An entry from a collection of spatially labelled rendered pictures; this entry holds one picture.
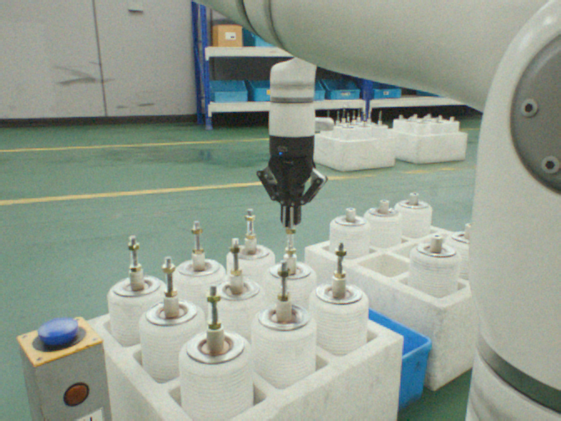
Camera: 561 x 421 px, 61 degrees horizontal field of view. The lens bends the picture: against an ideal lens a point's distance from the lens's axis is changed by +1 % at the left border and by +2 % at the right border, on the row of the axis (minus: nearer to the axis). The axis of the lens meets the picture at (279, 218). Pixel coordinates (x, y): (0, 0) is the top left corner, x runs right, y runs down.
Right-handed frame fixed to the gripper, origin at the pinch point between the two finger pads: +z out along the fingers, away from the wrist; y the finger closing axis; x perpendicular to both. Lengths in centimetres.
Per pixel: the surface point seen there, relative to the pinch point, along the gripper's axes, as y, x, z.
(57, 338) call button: -5.1, -42.2, 3.2
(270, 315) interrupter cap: 5.3, -15.6, 10.3
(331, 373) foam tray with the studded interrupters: 14.7, -14.5, 17.5
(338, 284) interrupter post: 11.4, -5.0, 8.2
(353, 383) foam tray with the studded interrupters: 16.8, -10.8, 20.8
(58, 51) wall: -418, 267, -39
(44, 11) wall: -423, 262, -77
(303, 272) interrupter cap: 2.6, 0.0, 10.1
